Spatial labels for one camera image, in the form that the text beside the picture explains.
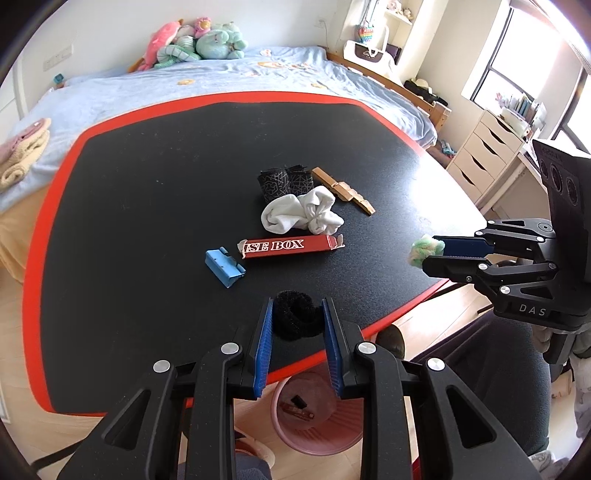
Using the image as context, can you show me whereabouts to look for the person's dark trouser leg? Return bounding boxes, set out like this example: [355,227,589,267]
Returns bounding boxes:
[413,312,551,456]

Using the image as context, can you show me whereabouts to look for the red BOX carton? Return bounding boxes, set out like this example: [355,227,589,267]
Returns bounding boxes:
[238,235,345,259]

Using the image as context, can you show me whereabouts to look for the folded pink yellow towels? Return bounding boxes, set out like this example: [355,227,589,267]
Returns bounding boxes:
[1,118,51,192]

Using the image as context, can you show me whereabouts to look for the pink trash basket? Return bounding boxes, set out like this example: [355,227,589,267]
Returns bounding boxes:
[270,366,363,456]

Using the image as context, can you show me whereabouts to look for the blue plastic clip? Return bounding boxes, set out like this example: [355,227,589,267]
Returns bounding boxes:
[204,247,245,288]

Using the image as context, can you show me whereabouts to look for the dark slipper foot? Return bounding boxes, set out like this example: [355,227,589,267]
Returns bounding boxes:
[375,324,406,360]

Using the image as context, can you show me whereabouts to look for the small black cloth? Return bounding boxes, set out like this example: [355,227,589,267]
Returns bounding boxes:
[273,290,325,342]

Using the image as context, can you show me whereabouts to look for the red black table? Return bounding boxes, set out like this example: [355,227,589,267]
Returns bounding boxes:
[23,92,485,415]

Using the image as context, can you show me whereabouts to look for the white handbag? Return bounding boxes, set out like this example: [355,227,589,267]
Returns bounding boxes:
[342,40,396,75]

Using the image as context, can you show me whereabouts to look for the black patterned sock roll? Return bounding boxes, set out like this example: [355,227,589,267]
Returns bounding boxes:
[257,165,315,203]

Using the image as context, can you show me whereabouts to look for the wooden strip pieces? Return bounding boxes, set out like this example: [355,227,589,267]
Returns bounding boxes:
[311,167,376,216]

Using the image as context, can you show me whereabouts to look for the green white ball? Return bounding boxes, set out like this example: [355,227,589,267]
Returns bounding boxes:
[408,235,445,268]

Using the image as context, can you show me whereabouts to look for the white drawer cabinet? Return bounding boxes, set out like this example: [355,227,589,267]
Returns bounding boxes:
[446,110,524,206]

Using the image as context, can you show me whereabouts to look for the bed with blue sheet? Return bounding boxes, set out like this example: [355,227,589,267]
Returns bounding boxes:
[1,47,438,282]

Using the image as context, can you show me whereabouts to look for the white sock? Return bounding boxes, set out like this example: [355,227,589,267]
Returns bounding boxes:
[260,186,345,235]

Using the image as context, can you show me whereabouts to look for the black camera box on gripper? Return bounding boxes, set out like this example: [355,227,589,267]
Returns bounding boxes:
[532,140,590,282]

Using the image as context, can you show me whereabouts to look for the pile of plush toys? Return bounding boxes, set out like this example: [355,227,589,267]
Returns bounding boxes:
[128,17,246,73]

